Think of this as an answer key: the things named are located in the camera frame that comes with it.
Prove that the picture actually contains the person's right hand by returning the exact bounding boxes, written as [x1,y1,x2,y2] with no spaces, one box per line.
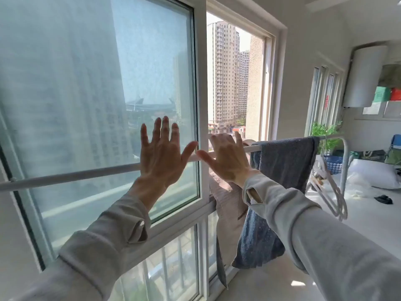
[196,131,261,186]

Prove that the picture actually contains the person's left forearm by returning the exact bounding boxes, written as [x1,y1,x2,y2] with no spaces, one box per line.
[9,182,172,301]

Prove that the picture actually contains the beige high-rise building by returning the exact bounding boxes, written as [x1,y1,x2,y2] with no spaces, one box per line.
[207,21,250,126]

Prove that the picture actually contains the clear plastic bag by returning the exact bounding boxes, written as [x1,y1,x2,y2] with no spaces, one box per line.
[344,172,374,198]

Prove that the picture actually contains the beige towel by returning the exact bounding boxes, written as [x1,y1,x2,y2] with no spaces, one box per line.
[209,139,252,289]

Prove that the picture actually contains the sliding glass window pane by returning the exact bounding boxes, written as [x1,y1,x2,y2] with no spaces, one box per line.
[0,0,202,270]

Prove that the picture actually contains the person's left hand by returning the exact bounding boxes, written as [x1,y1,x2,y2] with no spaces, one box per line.
[138,116,199,190]

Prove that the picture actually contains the white pillow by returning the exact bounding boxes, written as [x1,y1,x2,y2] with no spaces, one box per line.
[347,159,401,190]

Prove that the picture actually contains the blue plastic basket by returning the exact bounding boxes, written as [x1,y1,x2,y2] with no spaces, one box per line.
[324,155,344,175]

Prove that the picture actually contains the dark green bag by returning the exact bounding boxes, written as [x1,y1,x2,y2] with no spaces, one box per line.
[357,150,386,162]

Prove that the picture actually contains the green potted plant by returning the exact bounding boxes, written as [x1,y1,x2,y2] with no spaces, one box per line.
[310,121,344,154]

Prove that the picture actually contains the white water heater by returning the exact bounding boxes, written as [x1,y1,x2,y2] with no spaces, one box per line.
[342,45,390,109]

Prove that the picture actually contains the person's right forearm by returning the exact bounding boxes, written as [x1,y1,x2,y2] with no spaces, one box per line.
[242,171,401,301]

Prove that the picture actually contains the green box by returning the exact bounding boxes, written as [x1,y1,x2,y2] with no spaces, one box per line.
[372,86,392,102]

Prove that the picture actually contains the white window frame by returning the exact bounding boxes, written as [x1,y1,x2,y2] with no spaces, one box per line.
[193,0,288,301]

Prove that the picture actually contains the white plastic clothes hanger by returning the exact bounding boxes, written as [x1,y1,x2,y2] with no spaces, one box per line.
[308,153,349,222]

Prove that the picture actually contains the blue towel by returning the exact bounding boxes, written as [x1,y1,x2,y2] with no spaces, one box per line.
[232,137,321,270]

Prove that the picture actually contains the narrow white louvre windows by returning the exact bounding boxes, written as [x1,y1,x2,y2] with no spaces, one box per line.
[305,66,345,136]

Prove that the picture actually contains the white clothes drying rail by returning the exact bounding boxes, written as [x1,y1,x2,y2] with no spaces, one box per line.
[0,134,351,201]

